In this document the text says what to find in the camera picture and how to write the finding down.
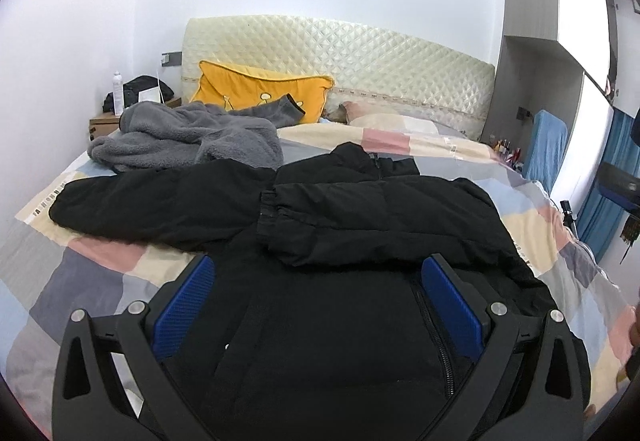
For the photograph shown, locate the black tripod stand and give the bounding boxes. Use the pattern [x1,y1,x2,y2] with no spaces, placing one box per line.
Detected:
[560,200,578,236]

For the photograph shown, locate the pink beige pillow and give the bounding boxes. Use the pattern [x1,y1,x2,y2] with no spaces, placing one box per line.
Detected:
[341,101,439,135]

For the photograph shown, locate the black bag on nightstand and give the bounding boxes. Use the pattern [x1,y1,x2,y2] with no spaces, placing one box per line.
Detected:
[122,75,175,108]

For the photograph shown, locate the blue curtain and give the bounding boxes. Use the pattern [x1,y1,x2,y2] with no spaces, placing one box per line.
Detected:
[577,109,639,262]

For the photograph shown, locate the black puffer jacket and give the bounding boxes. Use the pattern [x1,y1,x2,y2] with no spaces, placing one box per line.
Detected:
[50,143,560,440]

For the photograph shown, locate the yellow cushion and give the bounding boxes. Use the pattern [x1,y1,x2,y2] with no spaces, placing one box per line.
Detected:
[191,60,334,124]

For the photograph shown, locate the small items on bedside shelf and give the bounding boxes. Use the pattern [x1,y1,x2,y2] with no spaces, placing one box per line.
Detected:
[490,136,524,172]

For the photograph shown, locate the grey fleece garment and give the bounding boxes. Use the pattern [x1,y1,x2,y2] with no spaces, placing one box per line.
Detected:
[88,94,306,172]

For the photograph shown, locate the pastel patchwork duvet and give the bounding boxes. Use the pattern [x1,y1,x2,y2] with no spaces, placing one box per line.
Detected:
[1,123,634,436]

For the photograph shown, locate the white spray bottle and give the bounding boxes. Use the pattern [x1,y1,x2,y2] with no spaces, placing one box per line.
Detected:
[112,72,125,116]

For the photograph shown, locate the wall socket panel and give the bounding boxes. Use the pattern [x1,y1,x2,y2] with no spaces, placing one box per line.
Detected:
[160,51,182,68]

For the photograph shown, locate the grey wardrobe shelf unit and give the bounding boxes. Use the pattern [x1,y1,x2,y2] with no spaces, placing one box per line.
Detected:
[482,0,613,206]

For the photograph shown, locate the wooden nightstand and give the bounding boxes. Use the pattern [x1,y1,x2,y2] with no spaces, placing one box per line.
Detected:
[88,97,182,141]

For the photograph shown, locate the light blue towel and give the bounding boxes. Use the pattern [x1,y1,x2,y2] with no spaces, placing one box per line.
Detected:
[522,110,568,194]

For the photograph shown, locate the cream quilted headboard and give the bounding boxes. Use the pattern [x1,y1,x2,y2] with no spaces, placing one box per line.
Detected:
[181,16,495,139]

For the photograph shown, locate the person's right hand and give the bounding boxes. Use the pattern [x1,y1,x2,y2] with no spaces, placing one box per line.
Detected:
[628,303,640,354]

